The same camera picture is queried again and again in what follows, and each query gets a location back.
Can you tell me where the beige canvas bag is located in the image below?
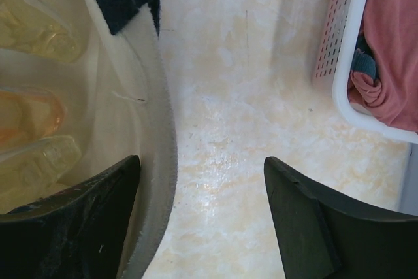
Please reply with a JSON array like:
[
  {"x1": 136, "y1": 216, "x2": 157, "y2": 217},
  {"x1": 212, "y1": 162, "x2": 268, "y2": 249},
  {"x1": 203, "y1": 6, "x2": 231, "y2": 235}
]
[{"x1": 1, "y1": 0, "x2": 177, "y2": 278}]

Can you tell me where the pink cap orange bottle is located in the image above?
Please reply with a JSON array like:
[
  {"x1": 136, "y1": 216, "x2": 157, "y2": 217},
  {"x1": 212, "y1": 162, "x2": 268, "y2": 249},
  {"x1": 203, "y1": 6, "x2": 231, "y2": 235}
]
[{"x1": 1, "y1": 86, "x2": 65, "y2": 153}]

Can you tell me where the amber bottle white cap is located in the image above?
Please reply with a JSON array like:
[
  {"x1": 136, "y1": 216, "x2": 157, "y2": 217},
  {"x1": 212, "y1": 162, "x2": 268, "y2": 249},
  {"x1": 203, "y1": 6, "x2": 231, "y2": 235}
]
[{"x1": 1, "y1": 135, "x2": 82, "y2": 207}]

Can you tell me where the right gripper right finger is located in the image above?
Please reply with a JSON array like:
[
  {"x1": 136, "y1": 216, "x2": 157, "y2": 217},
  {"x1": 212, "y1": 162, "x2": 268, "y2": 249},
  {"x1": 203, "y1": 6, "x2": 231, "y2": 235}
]
[{"x1": 264, "y1": 157, "x2": 417, "y2": 278}]

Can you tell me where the yellow liquid bottle white cap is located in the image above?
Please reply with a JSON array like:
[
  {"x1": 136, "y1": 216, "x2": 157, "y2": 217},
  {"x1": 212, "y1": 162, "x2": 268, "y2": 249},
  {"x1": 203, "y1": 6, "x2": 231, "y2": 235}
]
[{"x1": 1, "y1": 2, "x2": 83, "y2": 63}]

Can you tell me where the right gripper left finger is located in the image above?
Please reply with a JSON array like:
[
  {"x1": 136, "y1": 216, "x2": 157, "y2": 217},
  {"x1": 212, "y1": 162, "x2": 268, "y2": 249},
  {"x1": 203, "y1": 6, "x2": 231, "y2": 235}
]
[{"x1": 1, "y1": 156, "x2": 140, "y2": 278}]

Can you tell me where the pink red cloth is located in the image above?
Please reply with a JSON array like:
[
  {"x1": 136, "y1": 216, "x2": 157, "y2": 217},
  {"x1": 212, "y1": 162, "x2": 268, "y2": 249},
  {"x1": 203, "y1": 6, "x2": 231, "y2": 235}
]
[{"x1": 347, "y1": 0, "x2": 417, "y2": 132}]

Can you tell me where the white plastic basket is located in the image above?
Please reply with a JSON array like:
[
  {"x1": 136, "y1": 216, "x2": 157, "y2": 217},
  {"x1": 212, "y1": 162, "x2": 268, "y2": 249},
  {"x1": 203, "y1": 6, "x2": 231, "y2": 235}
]
[{"x1": 312, "y1": 0, "x2": 417, "y2": 144}]

